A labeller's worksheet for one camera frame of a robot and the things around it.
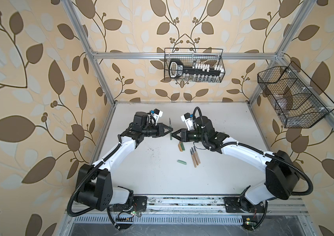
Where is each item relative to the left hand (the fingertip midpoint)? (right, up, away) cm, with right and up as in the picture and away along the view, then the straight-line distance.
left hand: (173, 129), depth 77 cm
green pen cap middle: (+7, -13, +19) cm, 24 cm away
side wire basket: (+63, +14, -3) cm, 65 cm away
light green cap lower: (+6, -21, +12) cm, 25 cm away
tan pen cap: (+5, -14, +18) cm, 23 cm away
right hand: (0, -4, 0) cm, 4 cm away
